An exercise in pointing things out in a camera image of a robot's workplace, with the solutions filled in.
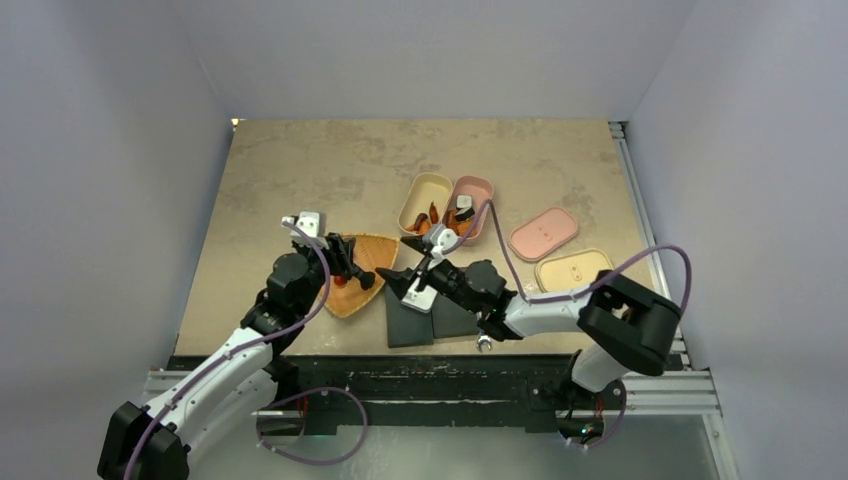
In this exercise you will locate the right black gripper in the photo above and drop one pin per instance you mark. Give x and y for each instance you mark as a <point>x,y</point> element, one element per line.
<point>398,280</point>

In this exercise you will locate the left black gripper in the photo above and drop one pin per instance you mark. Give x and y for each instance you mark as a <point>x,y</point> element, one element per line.
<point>338,254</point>

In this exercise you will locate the dark red octopus tentacle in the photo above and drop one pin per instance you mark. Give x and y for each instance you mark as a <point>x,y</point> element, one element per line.
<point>420,220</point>

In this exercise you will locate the red brown sausage piece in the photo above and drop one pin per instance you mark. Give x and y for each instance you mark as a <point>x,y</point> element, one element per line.
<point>432,215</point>

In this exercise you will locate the orange fried chicken piece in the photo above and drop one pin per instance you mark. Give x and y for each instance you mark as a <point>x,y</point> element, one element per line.
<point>451,221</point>

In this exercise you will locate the sushi roll with seaweed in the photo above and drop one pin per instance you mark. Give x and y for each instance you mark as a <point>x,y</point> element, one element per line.
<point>464,201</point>

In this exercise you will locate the pink lunch box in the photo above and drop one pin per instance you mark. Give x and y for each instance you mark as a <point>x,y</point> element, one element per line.
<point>481,190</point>

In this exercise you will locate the pink lunch box lid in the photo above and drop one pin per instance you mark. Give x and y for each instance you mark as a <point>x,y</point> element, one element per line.
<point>544,233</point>

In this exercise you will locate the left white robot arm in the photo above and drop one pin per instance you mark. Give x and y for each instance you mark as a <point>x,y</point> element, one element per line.
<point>166,437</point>

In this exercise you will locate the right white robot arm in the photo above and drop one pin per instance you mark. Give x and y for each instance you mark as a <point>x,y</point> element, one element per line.
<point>632,328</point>

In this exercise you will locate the cream lunch box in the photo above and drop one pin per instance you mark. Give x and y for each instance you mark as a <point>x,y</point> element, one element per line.
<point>427,190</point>

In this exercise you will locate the cream lunch box lid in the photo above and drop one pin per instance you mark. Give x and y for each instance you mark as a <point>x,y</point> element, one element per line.
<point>571,271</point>

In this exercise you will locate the woven bamboo basket tray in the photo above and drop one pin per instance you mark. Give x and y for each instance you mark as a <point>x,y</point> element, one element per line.
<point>371,251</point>

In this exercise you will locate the white power bank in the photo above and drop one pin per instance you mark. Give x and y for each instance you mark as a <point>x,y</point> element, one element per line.
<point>419,300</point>

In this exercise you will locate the left black foam block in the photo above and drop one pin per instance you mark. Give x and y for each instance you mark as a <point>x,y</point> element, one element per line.
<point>406,327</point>

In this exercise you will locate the black foam block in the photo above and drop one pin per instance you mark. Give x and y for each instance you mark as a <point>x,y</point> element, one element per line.
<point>450,320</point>
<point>406,327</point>

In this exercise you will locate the right black foam block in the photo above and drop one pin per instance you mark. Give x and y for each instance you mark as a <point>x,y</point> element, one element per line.
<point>450,320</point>

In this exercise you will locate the silver open-end wrench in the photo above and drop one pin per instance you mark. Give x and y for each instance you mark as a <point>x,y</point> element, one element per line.
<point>483,343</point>

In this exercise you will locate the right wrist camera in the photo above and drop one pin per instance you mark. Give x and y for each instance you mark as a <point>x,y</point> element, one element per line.
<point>439,241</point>

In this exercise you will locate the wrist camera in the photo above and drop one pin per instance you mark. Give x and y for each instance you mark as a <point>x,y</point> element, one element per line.
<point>306,224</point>
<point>439,241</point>

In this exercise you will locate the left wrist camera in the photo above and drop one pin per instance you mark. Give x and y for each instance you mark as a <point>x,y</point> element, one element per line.
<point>306,224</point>

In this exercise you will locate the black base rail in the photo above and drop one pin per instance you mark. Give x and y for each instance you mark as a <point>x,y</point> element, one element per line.
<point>531,392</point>

